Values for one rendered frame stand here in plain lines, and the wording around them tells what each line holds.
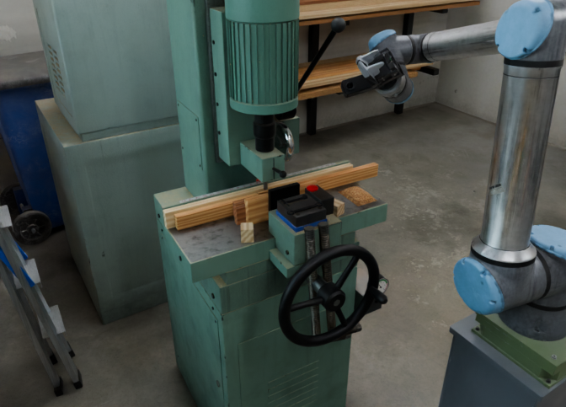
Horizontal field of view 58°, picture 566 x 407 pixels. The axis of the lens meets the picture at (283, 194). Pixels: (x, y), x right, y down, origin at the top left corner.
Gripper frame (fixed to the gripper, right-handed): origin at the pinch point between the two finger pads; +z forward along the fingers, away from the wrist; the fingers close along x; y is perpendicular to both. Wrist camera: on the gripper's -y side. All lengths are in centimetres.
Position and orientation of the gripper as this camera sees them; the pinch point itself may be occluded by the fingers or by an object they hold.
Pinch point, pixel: (357, 63)
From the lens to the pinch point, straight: 134.9
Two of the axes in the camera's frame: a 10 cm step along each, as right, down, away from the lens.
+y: 8.2, -4.1, -3.9
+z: -4.5, -0.4, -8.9
